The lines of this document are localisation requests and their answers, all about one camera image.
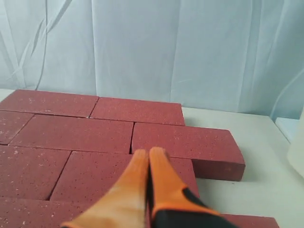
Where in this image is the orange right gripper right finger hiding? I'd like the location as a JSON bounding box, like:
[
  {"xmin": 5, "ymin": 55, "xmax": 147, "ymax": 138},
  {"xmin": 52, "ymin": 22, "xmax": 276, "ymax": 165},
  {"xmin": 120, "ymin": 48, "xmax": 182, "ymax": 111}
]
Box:
[{"xmin": 150, "ymin": 147, "xmax": 221, "ymax": 228}]

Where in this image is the red brick pushed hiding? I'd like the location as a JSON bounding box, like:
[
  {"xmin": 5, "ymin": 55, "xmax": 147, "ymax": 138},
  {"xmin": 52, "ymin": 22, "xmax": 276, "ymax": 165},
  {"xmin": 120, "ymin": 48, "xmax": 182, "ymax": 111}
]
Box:
[{"xmin": 10, "ymin": 115, "xmax": 133, "ymax": 154}]

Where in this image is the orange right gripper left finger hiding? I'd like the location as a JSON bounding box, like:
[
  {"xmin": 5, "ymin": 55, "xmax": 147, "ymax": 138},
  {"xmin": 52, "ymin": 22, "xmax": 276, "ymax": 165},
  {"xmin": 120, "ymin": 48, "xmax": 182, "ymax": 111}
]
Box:
[{"xmin": 61, "ymin": 149, "xmax": 149, "ymax": 228}]

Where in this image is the red brick lifted front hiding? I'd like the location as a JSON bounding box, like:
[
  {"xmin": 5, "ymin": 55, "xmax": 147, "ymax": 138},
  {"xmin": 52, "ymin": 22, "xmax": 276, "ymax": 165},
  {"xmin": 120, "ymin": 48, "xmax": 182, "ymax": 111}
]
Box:
[{"xmin": 0, "ymin": 145, "xmax": 71, "ymax": 200}]

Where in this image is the red brick front large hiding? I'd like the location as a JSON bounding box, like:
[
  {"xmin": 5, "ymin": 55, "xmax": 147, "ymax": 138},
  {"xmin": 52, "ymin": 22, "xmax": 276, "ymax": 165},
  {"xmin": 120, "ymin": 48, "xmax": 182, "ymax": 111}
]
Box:
[{"xmin": 0, "ymin": 197, "xmax": 152, "ymax": 228}]

